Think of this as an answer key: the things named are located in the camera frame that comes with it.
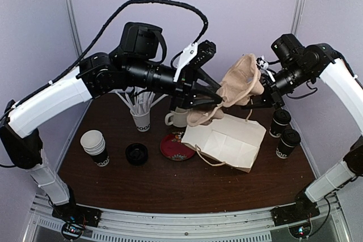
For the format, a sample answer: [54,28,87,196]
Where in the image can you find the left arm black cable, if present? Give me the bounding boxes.
[50,0,209,84]

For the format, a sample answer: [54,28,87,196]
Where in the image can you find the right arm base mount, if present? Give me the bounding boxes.
[271,203,320,240]

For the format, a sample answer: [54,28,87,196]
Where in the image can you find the red floral plate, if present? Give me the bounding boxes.
[159,131,196,162]

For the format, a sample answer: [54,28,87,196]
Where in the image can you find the black paper coffee cup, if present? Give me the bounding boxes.
[269,120,289,138]

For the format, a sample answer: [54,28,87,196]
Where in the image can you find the cream paper bag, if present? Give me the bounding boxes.
[181,114,266,173]

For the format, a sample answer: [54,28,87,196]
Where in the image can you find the right corner metal post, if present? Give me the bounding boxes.
[290,0,306,36]

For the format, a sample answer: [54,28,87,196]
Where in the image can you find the black plastic cup lid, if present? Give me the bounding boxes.
[273,109,292,126]

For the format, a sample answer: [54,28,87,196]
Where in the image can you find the stack of paper cups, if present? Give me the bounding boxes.
[80,130,109,167]

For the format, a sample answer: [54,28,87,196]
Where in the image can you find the corner metal post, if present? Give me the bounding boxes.
[65,0,82,57]
[290,0,306,36]

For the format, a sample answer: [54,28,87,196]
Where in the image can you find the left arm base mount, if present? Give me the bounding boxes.
[52,205,102,241]

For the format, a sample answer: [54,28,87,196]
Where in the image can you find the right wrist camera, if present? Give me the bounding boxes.
[256,56,276,82]

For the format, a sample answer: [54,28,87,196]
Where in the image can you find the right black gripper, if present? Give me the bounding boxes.
[240,61,313,109]

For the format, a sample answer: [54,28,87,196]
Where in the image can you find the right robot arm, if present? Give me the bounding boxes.
[241,33,362,218]

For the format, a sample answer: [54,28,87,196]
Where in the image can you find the left corner metal post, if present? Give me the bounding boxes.
[65,0,82,57]

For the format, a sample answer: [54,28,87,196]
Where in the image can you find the cream ceramic mug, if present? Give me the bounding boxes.
[164,107,189,128]

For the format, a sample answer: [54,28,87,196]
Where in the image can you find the cardboard cup carrier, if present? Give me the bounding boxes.
[187,54,264,127]

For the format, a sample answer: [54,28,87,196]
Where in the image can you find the wrapped white straws bundle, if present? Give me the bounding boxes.
[113,90,168,116]

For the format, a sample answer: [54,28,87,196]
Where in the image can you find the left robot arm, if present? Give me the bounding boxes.
[1,22,222,222]

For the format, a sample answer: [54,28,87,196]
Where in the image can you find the aluminium front rail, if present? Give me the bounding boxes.
[22,194,352,241]

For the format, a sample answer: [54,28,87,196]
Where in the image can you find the stack of black lids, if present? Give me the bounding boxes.
[125,143,149,166]

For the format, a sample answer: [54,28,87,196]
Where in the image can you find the white cup holding straws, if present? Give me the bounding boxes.
[130,109,151,132]

